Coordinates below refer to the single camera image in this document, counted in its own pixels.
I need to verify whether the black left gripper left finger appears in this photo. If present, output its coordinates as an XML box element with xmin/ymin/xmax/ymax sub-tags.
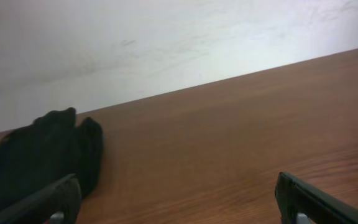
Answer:
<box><xmin>0</xmin><ymin>174</ymin><xmax>81</xmax><ymax>224</ymax></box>

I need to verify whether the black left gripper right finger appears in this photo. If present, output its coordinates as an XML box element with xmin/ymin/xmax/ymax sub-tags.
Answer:
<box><xmin>275</xmin><ymin>172</ymin><xmax>358</xmax><ymax>224</ymax></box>

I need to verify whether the black folded cloth pile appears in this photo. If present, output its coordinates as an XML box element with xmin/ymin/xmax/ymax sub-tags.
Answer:
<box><xmin>0</xmin><ymin>108</ymin><xmax>104</xmax><ymax>210</ymax></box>

